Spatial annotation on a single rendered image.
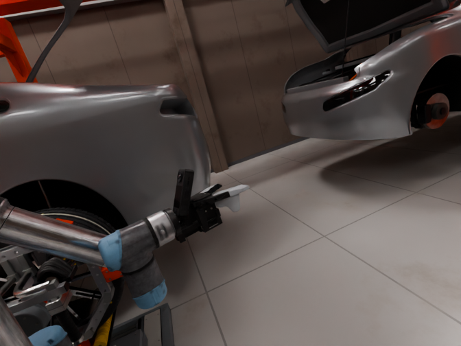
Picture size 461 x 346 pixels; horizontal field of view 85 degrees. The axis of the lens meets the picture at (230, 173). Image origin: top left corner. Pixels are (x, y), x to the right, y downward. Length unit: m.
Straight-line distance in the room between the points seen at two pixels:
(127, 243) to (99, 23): 5.25
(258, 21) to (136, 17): 2.47
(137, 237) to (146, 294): 0.13
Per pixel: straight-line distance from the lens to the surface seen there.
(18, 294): 1.24
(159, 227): 0.59
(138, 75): 5.43
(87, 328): 1.52
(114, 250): 0.58
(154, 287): 0.64
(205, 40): 5.74
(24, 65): 4.12
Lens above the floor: 1.46
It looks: 16 degrees down
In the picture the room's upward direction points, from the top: 16 degrees counter-clockwise
